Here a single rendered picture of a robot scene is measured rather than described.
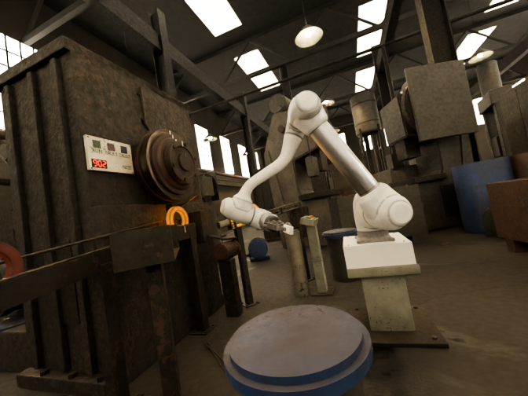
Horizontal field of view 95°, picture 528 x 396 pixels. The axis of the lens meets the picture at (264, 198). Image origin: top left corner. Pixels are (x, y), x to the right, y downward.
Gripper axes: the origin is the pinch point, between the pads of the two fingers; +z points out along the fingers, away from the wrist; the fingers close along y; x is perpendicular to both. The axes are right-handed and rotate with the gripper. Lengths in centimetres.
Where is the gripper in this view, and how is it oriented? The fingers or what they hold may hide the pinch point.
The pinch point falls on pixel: (287, 229)
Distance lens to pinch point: 99.4
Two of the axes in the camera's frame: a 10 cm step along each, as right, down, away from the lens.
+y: 9.5, 0.3, 3.0
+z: 3.0, 0.3, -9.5
